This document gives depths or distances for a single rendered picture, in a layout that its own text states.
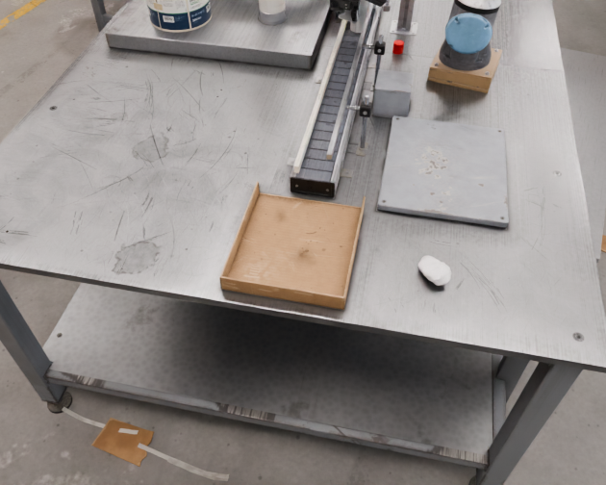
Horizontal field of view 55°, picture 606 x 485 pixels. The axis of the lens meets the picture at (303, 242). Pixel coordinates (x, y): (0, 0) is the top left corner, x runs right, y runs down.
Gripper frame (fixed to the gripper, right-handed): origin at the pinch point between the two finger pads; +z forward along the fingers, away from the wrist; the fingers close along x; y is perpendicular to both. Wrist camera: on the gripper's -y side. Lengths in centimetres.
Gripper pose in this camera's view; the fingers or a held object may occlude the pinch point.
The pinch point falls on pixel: (357, 19)
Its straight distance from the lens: 192.3
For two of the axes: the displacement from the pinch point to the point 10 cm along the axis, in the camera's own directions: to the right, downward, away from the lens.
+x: -1.8, 9.6, -2.0
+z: 1.0, 2.2, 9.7
